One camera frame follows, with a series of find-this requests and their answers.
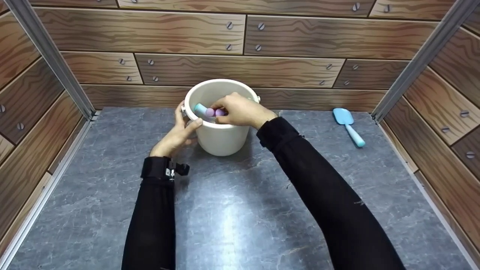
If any white plastic bucket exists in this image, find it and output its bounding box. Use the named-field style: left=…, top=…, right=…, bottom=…
left=181, top=79, right=261, bottom=157

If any blue toy spatula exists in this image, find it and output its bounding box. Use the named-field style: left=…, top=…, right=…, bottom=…
left=333, top=108, right=366, bottom=148

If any person's left forearm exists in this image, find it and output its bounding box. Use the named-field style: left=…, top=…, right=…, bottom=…
left=121, top=176, right=177, bottom=270

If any person's left hand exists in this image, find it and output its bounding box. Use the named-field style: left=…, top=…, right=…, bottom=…
left=150, top=100, right=203, bottom=158

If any person's right forearm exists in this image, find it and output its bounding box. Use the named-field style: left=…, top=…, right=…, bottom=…
left=256, top=117, right=406, bottom=270

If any person's right hand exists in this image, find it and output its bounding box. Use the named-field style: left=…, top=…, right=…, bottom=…
left=211, top=92, right=278, bottom=130

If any black wrist band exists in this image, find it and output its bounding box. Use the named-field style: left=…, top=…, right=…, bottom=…
left=141, top=156, right=190, bottom=182

